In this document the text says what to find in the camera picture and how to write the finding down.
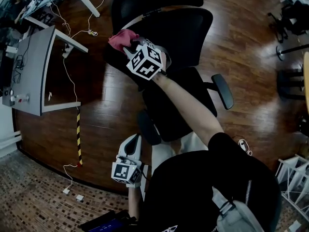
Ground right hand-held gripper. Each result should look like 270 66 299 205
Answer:
123 38 172 81

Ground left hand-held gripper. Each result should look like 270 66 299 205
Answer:
111 133 145 189

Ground pink cloth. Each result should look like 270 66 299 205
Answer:
108 29 140 58

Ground person's left forearm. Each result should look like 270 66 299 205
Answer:
127 186 143 218

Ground grey shoulder bag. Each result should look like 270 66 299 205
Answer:
212 187 265 232

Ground person's right forearm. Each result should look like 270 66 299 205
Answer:
152 72 224 146

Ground black chair armrest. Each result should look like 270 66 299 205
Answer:
137 110 162 146
202 73 234 110

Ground person's light trousers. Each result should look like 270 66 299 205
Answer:
152 131 209 171

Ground black chair seat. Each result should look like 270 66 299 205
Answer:
142 66 218 142

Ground yellow black striped floor strip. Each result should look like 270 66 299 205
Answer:
76 106 83 166

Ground white power strip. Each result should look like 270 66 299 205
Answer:
62 44 74 58

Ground person's black shirt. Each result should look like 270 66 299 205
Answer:
139 131 282 232

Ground black device with blue screen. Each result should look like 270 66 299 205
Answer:
81 210 136 232

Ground grey desk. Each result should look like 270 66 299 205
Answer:
2 25 89 117

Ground black monitor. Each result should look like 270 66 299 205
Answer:
0 49 14 89

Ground round wooden table black base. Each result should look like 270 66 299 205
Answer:
277 51 309 130

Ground black swivel office chair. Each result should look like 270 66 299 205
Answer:
267 0 309 43

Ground white cable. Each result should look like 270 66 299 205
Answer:
49 0 111 37
63 57 82 103
63 163 79 190

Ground white charger with cable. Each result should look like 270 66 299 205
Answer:
238 138 253 157

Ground black stanchion post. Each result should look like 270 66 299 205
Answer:
276 42 309 62

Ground white wire rack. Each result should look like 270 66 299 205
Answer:
275 153 309 218

